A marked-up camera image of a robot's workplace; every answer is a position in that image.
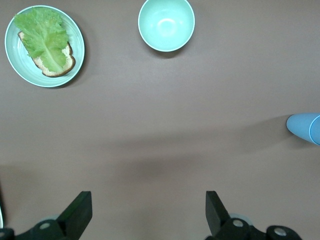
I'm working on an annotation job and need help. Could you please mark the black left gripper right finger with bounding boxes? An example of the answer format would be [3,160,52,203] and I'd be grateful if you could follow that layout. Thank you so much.
[204,190,268,240]

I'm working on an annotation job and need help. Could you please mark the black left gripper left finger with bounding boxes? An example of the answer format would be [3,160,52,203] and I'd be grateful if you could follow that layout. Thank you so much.
[14,190,93,240]

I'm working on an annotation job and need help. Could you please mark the blue plastic cup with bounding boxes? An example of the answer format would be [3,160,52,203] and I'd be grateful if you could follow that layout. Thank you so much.
[286,112,320,146]
[309,115,320,146]

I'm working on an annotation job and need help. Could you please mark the bread slice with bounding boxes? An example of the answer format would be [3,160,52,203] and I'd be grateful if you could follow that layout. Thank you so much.
[17,31,76,78]

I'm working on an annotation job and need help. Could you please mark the mint green plate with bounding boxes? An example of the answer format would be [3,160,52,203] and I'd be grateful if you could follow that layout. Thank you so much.
[4,5,86,88]

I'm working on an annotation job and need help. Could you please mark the green lettuce leaf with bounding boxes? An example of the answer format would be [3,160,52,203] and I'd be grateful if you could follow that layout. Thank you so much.
[13,6,70,73]

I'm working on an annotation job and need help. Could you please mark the mint green bowl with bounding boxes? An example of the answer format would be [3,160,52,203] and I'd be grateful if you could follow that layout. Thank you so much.
[137,0,196,53]

